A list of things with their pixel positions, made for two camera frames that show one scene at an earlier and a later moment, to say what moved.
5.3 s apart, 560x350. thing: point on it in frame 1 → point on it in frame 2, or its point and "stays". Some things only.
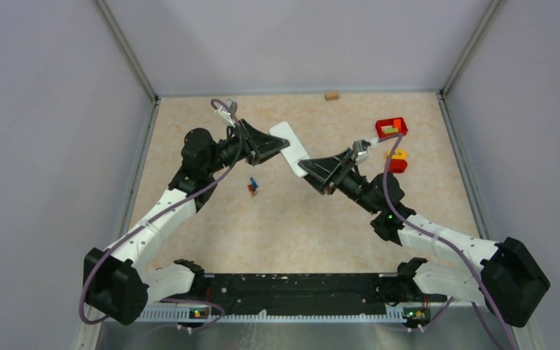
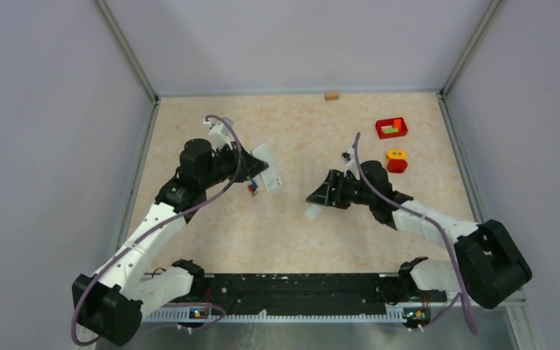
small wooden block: x=331 y=96 stays
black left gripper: x=265 y=143 → x=246 y=165
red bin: x=391 y=127 stays
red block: x=397 y=165 stays
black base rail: x=305 y=289 stays
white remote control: x=294 y=153 → x=270 y=176
